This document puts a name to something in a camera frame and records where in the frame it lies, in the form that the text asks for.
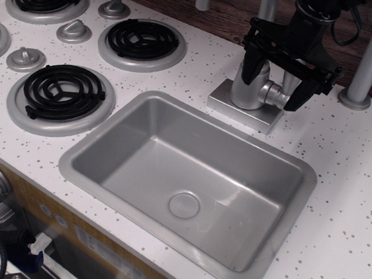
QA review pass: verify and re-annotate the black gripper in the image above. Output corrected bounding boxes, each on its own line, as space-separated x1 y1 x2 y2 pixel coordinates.
241 7 344 112

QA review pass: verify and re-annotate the silver faucet lever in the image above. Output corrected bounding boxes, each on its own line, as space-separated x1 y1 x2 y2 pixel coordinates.
258 72 301 109

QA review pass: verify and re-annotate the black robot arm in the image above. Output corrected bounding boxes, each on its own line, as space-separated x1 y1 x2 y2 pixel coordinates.
241 0 366 111

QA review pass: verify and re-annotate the silver faucet base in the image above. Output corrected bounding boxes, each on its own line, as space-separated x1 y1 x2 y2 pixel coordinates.
207 62 284 135

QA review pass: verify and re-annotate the grey toy sink basin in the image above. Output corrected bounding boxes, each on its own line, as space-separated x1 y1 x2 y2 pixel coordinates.
59 91 317 279

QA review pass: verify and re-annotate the black burner top right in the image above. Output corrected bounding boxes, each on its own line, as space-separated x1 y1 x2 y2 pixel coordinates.
97 19 187 73

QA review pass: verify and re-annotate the grey stove knob top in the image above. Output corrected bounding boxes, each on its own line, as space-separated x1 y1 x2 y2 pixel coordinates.
98 0 131 20

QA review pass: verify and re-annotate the grey stove knob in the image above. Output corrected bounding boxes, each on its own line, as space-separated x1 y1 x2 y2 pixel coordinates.
6 47 46 73
56 19 92 44
98 0 131 20

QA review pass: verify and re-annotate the grey stove knob middle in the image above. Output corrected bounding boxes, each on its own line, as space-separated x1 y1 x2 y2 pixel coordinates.
56 19 92 44

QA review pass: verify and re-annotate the black burner front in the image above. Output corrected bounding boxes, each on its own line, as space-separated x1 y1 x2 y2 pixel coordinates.
7 64 116 137

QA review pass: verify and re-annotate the black burner top left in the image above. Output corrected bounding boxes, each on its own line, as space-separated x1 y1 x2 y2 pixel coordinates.
5 0 89 25

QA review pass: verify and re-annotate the grey stove knob lower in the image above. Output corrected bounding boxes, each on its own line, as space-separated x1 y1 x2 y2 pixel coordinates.
6 47 46 73

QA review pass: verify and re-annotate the black cable upper right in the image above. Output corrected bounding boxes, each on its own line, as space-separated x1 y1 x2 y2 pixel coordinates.
327 3 363 49

